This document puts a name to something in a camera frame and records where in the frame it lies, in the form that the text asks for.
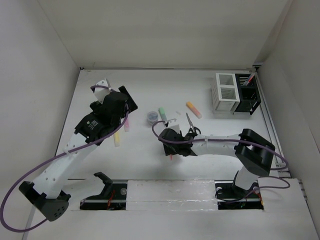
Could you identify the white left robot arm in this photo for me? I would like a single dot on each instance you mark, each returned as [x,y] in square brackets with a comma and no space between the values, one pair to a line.
[45,191]

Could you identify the orange pen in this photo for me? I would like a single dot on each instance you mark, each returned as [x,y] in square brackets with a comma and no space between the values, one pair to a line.
[247,78]

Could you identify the black desk organizer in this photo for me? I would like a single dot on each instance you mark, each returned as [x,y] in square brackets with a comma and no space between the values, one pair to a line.
[248,94]

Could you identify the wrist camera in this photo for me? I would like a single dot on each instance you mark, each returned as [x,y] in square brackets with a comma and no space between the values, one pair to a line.
[173,124]
[102,90]

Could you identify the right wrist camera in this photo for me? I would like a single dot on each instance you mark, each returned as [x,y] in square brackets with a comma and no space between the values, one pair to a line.
[173,124]

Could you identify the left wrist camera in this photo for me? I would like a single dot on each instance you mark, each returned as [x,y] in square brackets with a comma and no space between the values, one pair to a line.
[102,90]

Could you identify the clear paperclip jar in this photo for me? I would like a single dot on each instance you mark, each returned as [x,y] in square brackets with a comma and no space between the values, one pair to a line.
[152,117]

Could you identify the yellow highlighter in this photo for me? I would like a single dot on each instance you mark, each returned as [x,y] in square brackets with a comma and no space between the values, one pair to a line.
[116,138]

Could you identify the orange highlighter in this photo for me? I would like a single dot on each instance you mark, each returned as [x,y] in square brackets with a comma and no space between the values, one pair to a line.
[194,110]

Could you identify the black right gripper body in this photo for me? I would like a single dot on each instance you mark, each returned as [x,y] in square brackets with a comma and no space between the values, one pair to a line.
[170,150]

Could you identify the black handled scissors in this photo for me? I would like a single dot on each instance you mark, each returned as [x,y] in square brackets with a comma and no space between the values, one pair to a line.
[192,129]

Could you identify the white desk organizer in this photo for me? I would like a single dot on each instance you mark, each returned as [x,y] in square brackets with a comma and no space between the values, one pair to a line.
[224,93]

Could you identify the green highlighter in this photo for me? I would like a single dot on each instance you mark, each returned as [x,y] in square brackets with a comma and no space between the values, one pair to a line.
[162,114]

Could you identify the purple pink highlighter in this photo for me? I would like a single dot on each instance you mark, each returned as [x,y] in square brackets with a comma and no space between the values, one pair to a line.
[127,125]

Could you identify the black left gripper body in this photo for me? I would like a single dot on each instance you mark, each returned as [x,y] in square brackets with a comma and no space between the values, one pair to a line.
[130,107]

